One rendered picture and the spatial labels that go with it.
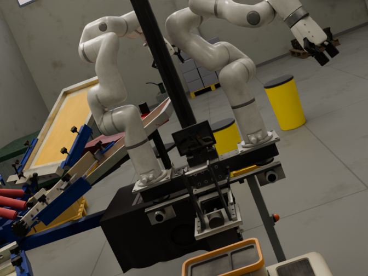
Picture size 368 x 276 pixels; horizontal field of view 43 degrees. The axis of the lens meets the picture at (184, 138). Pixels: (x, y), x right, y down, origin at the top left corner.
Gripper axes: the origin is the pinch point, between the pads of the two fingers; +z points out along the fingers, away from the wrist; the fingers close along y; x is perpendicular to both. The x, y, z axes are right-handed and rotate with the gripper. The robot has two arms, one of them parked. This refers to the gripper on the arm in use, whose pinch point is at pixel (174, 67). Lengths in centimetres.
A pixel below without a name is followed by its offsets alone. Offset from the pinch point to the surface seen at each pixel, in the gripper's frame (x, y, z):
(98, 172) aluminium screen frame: -30, -52, 14
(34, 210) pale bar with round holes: -23, -92, 11
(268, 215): -15, -7, 82
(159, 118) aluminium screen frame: -29.6, -14.5, 11.8
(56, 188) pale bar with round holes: 7, -93, 11
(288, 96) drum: 347, 33, 125
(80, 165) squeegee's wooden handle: -3, -69, 9
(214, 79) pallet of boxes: 917, -84, 109
